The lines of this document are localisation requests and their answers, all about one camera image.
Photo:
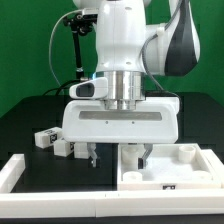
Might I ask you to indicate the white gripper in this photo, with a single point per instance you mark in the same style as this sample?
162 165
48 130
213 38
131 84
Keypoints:
153 121

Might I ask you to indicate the white square tabletop part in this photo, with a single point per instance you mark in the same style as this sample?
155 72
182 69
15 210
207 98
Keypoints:
168 167

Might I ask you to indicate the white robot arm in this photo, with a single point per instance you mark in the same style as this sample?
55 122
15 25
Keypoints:
113 106

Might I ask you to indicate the white front fence bar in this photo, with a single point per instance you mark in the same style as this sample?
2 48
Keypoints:
109 204

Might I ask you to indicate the white left fence bar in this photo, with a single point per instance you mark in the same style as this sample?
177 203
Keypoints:
11 172

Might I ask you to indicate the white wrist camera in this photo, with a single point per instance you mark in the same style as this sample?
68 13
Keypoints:
93 89

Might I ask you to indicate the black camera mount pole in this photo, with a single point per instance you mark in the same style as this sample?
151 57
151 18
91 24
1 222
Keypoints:
80 25

